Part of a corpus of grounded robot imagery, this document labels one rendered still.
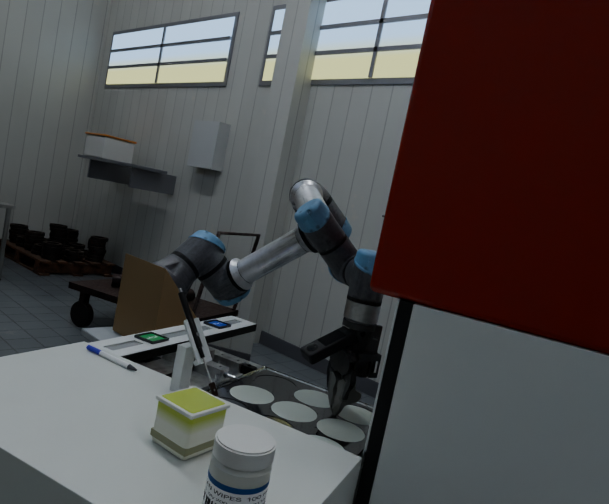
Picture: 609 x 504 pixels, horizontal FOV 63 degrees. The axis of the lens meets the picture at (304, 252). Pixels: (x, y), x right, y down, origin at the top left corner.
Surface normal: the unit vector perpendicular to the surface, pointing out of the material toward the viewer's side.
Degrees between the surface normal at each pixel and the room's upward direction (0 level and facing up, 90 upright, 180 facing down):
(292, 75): 90
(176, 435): 90
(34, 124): 90
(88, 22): 90
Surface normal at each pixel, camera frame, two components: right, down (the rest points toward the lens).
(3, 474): -0.43, -0.01
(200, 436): 0.80, 0.21
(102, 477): 0.20, -0.98
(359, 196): -0.65, -0.07
